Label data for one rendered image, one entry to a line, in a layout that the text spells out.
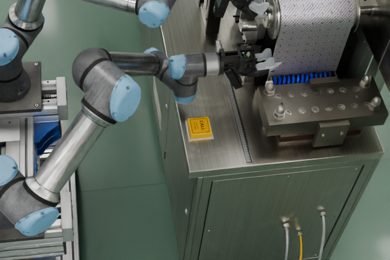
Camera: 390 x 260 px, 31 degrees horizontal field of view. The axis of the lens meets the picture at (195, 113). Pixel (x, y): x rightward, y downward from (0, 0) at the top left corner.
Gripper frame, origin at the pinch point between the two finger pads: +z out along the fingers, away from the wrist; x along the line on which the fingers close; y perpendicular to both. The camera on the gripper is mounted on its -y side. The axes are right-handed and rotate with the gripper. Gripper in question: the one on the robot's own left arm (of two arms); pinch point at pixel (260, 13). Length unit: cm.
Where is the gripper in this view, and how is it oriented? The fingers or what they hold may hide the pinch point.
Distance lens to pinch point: 218.7
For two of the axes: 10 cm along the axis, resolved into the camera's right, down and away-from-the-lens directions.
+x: -1.7, -7.9, 5.9
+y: 6.9, -5.3, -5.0
